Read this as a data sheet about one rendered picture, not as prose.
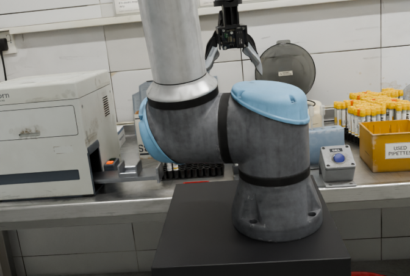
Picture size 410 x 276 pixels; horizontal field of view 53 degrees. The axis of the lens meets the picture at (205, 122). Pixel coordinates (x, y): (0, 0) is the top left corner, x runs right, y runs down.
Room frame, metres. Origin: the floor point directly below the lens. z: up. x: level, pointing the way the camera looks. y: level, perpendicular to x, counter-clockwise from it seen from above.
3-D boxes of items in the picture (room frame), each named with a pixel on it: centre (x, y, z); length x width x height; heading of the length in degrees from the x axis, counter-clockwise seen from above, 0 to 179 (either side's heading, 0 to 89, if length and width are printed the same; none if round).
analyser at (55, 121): (1.15, 0.41, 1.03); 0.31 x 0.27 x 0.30; 85
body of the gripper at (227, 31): (1.05, -0.09, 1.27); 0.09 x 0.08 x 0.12; 3
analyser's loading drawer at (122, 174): (1.04, 0.23, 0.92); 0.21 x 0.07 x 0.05; 85
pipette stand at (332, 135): (1.07, -0.31, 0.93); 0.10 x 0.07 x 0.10; 91
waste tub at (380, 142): (1.03, -0.48, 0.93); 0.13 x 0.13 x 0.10; 82
